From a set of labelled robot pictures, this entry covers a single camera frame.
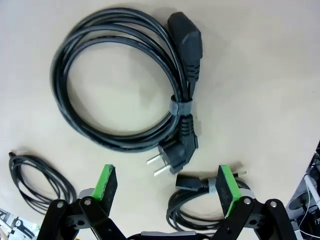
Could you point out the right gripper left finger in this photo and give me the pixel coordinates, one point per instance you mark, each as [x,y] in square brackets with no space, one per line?
[106,185]

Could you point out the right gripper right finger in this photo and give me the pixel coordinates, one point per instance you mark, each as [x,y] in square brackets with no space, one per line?
[227,190]

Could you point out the white and grey stand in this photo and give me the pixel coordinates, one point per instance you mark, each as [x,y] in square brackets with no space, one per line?
[298,205]

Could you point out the printed paper sheets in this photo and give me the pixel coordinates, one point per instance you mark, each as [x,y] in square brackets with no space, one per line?
[17,225]

